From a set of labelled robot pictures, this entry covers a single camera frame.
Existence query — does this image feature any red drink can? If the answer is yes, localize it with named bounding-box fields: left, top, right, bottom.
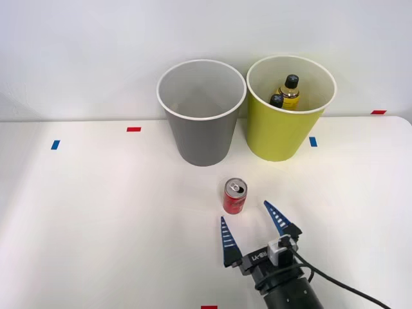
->
left=223, top=177, right=248, bottom=215

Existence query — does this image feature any yellow-green plastic waste bin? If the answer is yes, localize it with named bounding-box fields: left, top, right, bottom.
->
left=246, top=55, right=337, bottom=163

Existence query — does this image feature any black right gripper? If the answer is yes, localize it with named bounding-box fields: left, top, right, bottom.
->
left=220, top=200, right=303, bottom=284

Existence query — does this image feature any grey plastic waste bin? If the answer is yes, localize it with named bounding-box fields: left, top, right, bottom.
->
left=156, top=59, right=247, bottom=167

